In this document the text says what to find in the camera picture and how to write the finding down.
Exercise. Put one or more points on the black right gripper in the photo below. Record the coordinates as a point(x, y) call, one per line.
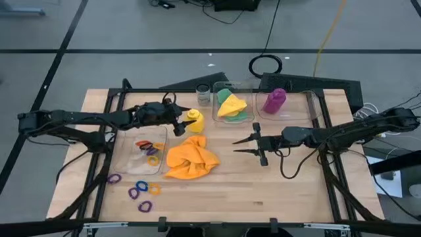
point(271, 144)

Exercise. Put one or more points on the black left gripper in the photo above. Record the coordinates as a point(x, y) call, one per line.
point(154, 113)

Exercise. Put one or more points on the yellow plastic water bottle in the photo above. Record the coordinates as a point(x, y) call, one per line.
point(197, 125)

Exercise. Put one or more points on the pale yellow cloth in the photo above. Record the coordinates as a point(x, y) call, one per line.
point(232, 105)

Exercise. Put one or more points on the green microfiber cloth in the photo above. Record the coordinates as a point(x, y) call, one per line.
point(223, 95)

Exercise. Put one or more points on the pink plastic water bottle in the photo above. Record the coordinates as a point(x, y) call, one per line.
point(274, 102)

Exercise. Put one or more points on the orange coil wristband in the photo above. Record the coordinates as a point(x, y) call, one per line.
point(139, 143)

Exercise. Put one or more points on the dark brown coil wristband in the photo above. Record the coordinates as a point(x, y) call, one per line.
point(142, 147)

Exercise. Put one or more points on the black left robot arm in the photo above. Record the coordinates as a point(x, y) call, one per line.
point(82, 116)

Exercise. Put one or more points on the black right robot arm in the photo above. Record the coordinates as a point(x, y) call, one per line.
point(355, 130)

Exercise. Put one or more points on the clear glass jar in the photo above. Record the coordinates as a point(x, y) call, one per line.
point(203, 97)

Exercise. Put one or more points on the clear plastic bin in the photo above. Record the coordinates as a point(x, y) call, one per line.
point(251, 108)
point(299, 108)
point(131, 166)

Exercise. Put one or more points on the orange microfiber cloth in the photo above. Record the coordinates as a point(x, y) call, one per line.
point(190, 161)

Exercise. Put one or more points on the blue coil wristband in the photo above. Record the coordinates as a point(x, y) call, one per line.
point(137, 186)

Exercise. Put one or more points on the black equipment box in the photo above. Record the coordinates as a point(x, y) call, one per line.
point(237, 5)

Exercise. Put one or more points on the grey table leg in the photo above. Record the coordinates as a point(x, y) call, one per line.
point(19, 11)

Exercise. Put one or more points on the black aluminium frame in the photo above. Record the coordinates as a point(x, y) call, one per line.
point(230, 224)

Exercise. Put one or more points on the black frame clamp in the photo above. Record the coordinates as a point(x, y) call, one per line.
point(162, 224)
point(274, 225)

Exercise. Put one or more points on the silver aluminium rail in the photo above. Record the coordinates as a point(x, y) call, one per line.
point(325, 226)
point(105, 225)

